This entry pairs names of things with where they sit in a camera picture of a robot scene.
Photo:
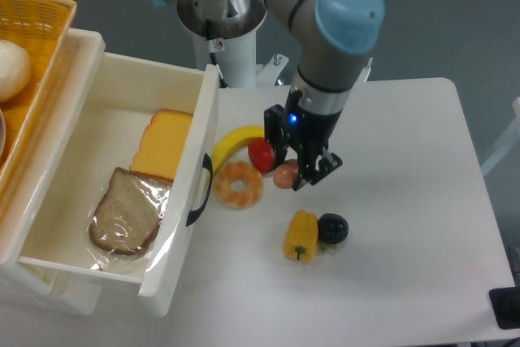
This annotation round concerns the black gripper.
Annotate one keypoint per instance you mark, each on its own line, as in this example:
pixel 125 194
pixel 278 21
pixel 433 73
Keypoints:
pixel 307 133

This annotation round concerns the brown egg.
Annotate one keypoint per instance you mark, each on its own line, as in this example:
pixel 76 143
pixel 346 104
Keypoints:
pixel 286 174

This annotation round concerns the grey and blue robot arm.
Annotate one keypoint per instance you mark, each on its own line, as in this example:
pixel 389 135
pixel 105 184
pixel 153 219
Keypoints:
pixel 336 38

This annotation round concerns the white drawer cabinet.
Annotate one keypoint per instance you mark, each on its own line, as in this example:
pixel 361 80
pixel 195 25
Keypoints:
pixel 70 81

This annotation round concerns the red bell pepper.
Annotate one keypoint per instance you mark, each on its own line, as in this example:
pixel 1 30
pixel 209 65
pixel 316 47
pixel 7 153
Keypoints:
pixel 261 155

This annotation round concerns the yellow banana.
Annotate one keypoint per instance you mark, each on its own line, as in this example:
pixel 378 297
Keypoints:
pixel 233 141

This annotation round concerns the black round fruit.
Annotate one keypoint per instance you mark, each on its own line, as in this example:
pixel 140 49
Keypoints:
pixel 333 229

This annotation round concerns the yellow bell pepper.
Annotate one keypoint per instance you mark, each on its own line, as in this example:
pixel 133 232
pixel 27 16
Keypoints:
pixel 301 237

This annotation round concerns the yellow toast slice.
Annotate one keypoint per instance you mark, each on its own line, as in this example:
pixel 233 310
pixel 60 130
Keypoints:
pixel 162 144

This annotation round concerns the wrapped brown bread slice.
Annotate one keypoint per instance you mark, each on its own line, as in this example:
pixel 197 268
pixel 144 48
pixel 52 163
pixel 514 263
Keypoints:
pixel 126 221

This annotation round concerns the black device at edge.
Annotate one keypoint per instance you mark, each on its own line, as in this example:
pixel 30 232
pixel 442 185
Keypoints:
pixel 505 306

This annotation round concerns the yellow woven basket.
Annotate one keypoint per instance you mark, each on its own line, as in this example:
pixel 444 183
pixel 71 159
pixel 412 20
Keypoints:
pixel 39 27

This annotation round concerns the white bun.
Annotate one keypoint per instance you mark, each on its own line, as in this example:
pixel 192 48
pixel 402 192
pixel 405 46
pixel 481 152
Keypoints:
pixel 16 69

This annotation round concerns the black drawer handle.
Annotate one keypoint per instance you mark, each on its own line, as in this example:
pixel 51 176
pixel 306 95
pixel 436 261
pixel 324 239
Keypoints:
pixel 203 190

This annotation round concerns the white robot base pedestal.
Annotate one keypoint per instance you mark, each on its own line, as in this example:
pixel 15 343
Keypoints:
pixel 224 34

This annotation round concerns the white frame at right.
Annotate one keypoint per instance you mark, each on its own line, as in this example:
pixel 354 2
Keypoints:
pixel 505 142

